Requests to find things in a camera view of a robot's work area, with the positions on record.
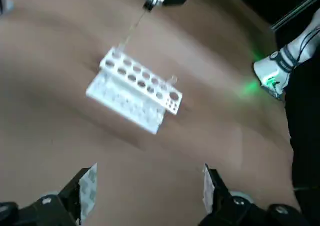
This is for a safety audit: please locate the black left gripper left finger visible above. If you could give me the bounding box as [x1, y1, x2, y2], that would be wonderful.
[0, 162, 99, 226]

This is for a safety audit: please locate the clear glass test tube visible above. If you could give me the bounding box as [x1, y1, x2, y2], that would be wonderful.
[111, 39, 133, 62]
[161, 75, 180, 93]

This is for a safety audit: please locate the white test tube rack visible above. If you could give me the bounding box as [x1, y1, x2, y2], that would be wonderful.
[85, 46, 184, 136]

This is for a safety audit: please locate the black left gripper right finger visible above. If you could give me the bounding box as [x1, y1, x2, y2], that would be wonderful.
[199, 162, 309, 226]

